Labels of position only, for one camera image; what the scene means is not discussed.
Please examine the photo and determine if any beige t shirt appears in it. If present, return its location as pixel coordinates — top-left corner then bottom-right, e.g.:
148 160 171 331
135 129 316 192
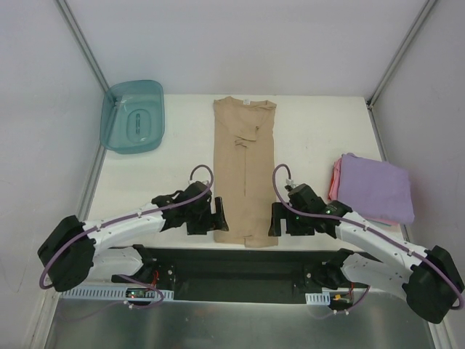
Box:
214 97 278 248

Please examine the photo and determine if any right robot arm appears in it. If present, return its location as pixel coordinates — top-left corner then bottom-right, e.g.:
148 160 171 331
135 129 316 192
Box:
269 184 464 324

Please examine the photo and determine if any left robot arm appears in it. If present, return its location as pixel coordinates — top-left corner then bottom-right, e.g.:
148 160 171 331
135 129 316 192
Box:
37 181 229 292

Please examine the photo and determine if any pink folded t shirt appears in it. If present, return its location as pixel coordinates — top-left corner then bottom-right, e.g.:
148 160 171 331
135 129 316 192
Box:
328 158 399 226

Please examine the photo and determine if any purple folded t shirt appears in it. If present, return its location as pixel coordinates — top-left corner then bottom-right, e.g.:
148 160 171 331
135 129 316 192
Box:
336 153 415 225

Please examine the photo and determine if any teal plastic basin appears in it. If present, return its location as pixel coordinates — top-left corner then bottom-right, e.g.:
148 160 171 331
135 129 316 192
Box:
100 80 165 155

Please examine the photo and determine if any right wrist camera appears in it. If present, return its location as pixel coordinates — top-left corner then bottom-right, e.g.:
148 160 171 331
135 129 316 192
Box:
285 178 296 191

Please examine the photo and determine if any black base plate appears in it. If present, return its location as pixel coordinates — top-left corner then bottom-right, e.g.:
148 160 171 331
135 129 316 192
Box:
127 245 343 304

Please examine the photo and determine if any right white cable duct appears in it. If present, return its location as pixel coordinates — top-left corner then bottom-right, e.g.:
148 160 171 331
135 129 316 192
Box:
305 291 331 306

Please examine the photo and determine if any white cable duct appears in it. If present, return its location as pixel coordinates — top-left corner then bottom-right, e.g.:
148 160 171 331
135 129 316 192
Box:
305 291 331 306
61 285 161 302

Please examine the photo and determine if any right aluminium frame post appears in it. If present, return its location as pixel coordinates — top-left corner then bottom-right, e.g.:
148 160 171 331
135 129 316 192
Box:
366 0 440 111

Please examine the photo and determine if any aluminium frame post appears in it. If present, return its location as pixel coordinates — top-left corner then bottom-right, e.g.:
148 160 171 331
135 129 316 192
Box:
54 0 109 92
366 0 440 111

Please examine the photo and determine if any left white cable duct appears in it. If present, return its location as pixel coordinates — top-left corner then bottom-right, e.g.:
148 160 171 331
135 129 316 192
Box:
61 285 161 302

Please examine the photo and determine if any left aluminium frame post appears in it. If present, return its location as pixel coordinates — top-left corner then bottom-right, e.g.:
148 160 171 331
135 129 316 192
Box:
54 0 109 92

